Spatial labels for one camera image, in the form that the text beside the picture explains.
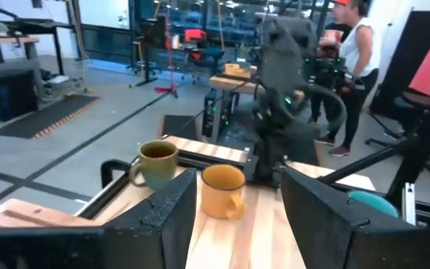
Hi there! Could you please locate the wooden top desk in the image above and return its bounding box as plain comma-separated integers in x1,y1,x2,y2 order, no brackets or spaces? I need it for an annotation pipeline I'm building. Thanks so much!
0,35,40,64

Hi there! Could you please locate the yellow box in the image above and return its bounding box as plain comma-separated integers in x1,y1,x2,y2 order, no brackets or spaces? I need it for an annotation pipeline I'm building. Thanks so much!
224,62,253,79

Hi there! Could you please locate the black curved cable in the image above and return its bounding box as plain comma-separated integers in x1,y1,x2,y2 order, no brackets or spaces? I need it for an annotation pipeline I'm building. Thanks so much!
100,159,133,188

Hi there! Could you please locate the black panel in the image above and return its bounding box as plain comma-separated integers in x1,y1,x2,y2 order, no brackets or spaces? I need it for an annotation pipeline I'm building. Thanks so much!
370,10,430,115

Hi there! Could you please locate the black metal rig frame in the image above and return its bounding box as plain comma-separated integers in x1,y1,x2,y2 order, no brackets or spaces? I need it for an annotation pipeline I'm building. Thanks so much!
317,63,430,210

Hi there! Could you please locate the black sleeved cable loop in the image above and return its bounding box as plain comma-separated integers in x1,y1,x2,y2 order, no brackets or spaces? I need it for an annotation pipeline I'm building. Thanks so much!
289,82,348,132

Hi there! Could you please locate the light wooden slatted rack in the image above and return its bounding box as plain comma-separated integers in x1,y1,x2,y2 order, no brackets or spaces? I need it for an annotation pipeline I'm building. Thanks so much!
0,197,126,229

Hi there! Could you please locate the person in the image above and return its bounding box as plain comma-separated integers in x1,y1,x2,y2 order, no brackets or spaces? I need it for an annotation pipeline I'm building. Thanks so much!
310,0,382,158

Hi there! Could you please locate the black computer under table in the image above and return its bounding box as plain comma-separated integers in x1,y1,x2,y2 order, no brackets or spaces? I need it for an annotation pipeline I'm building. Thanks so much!
202,88,238,139

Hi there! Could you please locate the red office chair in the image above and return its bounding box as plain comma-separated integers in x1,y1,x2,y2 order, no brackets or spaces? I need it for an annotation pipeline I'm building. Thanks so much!
182,28,226,85

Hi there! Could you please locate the red floor stand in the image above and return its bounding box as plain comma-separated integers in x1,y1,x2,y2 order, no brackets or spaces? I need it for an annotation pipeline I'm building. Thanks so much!
154,16,179,99

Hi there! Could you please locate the black desk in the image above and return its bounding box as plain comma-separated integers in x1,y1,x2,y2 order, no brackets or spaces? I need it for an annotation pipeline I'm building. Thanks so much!
0,17,76,75

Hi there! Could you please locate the wooden background table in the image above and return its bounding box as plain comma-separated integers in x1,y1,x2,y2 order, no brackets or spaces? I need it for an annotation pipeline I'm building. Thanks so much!
209,74,267,145

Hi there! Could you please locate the silver aluminium extrusion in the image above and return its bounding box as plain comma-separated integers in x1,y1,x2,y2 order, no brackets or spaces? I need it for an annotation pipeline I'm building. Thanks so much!
402,182,418,226

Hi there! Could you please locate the yellow coffee mug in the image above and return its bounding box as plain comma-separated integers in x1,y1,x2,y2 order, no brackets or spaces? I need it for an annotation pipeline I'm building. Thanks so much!
200,164,246,220

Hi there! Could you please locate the black floor mat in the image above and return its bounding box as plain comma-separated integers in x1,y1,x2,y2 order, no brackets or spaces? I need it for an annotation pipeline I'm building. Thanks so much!
0,94,101,140
158,114,198,141

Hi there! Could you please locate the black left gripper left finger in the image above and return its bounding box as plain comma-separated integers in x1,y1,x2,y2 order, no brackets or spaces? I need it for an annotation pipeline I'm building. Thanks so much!
0,167,198,269

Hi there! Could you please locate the computer tower with blue lights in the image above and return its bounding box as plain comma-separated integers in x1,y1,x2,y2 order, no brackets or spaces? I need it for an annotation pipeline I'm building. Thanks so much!
0,69,40,123

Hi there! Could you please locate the green ceramic coffee mug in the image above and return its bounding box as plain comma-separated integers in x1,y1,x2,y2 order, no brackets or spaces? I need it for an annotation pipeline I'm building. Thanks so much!
128,140,179,191

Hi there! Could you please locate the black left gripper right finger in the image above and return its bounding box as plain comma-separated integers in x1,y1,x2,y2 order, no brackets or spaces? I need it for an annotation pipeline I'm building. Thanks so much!
281,167,430,269

